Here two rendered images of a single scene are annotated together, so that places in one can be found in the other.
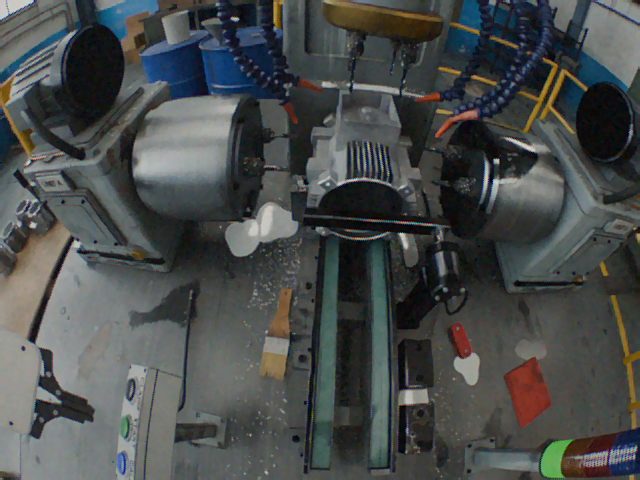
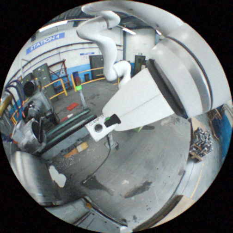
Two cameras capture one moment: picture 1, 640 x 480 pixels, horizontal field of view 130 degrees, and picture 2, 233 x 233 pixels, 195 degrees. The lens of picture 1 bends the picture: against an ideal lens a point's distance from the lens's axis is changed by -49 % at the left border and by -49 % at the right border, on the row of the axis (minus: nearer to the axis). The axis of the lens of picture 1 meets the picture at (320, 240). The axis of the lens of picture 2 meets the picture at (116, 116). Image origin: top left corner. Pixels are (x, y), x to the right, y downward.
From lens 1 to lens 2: 37 cm
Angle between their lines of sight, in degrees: 73
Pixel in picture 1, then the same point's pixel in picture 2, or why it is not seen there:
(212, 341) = (90, 164)
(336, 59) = (6, 144)
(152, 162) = (30, 186)
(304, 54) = not seen: outside the picture
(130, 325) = (115, 191)
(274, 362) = (83, 145)
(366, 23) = (7, 101)
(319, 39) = not seen: outside the picture
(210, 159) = (23, 157)
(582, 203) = (39, 95)
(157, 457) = not seen: hidden behind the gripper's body
